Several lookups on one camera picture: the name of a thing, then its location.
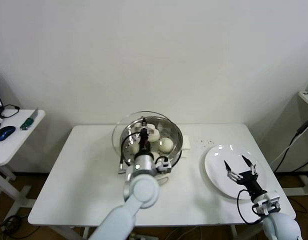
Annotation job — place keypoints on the white power strip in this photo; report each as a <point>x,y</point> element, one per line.
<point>140,237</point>

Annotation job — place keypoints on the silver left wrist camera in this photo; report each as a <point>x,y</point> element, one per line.
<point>164,166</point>

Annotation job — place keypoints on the round glass pot lid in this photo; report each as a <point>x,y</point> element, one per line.
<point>117,143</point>

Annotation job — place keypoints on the perforated steel steamer basket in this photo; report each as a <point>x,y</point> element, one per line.
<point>175,155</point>

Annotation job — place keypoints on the white oval plate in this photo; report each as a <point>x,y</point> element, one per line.
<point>219,175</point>

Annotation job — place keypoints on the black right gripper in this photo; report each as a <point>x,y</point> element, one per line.
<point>249,181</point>

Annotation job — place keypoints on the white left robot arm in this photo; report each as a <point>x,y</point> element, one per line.
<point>144,190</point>

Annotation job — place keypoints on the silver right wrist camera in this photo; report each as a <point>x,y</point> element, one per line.
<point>267,202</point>

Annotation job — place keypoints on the white side table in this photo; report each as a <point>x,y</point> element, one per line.
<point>19,142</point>

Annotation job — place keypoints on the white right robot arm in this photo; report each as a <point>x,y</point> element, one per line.
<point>281,225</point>

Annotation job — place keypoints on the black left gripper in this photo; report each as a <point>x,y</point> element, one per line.
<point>144,141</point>

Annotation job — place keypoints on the blue computer mouse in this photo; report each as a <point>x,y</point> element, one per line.
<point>4,132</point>

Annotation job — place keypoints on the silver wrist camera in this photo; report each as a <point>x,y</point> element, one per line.
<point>164,166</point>
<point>267,202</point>

